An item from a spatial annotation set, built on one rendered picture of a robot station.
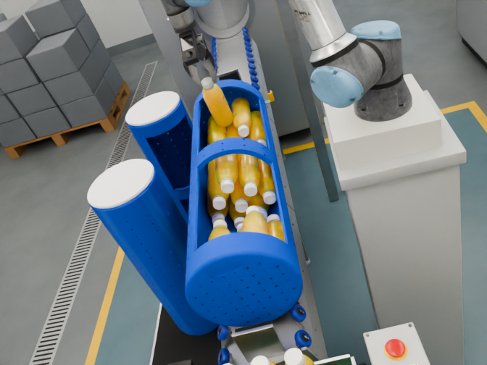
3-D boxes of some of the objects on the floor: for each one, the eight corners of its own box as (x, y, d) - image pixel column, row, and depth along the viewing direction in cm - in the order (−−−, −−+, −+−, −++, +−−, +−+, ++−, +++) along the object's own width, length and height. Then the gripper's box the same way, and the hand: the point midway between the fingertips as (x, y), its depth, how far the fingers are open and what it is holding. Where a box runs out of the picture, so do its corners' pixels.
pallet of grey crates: (130, 91, 510) (74, -15, 438) (114, 129, 449) (46, 15, 377) (38, 119, 534) (-29, 23, 462) (11, 159, 473) (-71, 56, 400)
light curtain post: (337, 193, 283) (259, -114, 180) (339, 199, 279) (261, -112, 176) (327, 195, 284) (245, -108, 181) (330, 202, 279) (246, -107, 176)
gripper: (201, 12, 144) (224, 72, 156) (168, 24, 145) (193, 82, 158) (201, 22, 137) (225, 82, 150) (166, 34, 139) (193, 93, 151)
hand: (207, 82), depth 151 cm, fingers closed on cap, 4 cm apart
